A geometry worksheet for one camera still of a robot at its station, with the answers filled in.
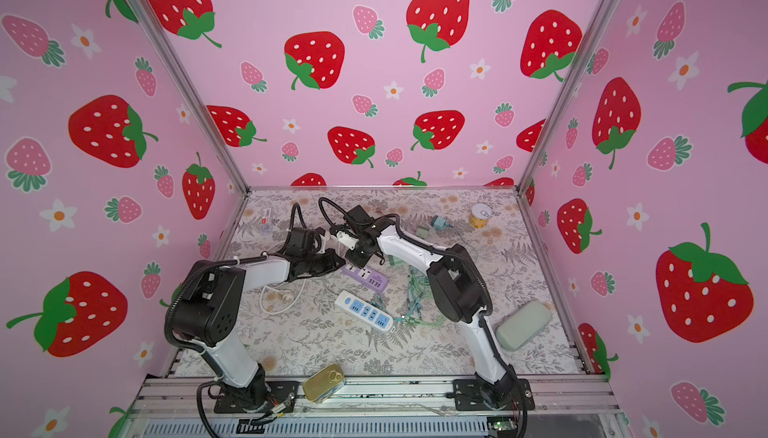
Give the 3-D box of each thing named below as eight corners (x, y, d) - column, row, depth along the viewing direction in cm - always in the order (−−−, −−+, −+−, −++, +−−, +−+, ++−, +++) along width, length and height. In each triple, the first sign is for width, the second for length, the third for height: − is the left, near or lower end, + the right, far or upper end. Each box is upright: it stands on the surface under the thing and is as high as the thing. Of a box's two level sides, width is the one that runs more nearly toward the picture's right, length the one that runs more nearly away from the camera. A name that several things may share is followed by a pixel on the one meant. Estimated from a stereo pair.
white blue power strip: (334, 305, 92) (332, 301, 89) (343, 292, 95) (341, 288, 92) (389, 334, 86) (388, 331, 84) (396, 319, 89) (396, 315, 87)
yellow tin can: (471, 228, 111) (474, 219, 106) (468, 213, 116) (471, 203, 111) (490, 228, 111) (493, 219, 106) (485, 213, 116) (489, 203, 111)
